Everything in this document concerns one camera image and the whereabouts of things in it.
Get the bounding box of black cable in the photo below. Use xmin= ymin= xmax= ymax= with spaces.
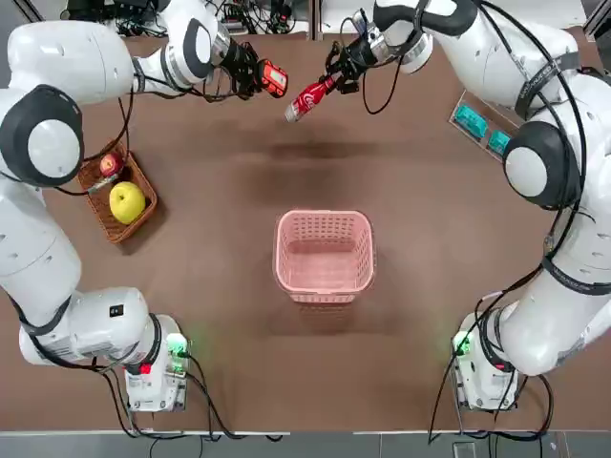
xmin=361 ymin=59 xmax=407 ymax=115
xmin=52 ymin=93 xmax=137 ymax=197
xmin=180 ymin=352 xmax=287 ymax=441
xmin=427 ymin=350 xmax=469 ymax=445

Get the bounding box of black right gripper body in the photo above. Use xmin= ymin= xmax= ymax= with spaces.
xmin=341 ymin=36 xmax=378 ymax=71

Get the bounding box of clear acrylic shelf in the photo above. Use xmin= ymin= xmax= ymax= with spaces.
xmin=448 ymin=88 xmax=522 ymax=158

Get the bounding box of brown wicker basket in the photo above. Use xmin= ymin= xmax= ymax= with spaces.
xmin=76 ymin=142 xmax=158 ymax=244

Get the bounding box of yellow-green pear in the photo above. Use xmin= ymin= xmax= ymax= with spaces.
xmin=109 ymin=181 xmax=147 ymax=225

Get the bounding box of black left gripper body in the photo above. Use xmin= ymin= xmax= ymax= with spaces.
xmin=220 ymin=40 xmax=263 ymax=99

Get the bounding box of red Coca-Cola bottle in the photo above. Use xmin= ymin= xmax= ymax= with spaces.
xmin=284 ymin=75 xmax=338 ymax=124

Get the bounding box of teal packet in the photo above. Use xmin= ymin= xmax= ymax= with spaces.
xmin=486 ymin=129 xmax=513 ymax=156
xmin=453 ymin=104 xmax=491 ymax=139

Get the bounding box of red apple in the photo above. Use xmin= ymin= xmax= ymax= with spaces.
xmin=98 ymin=151 xmax=124 ymax=177

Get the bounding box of pink plastic basket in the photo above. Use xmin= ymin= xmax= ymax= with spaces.
xmin=272 ymin=209 xmax=378 ymax=304

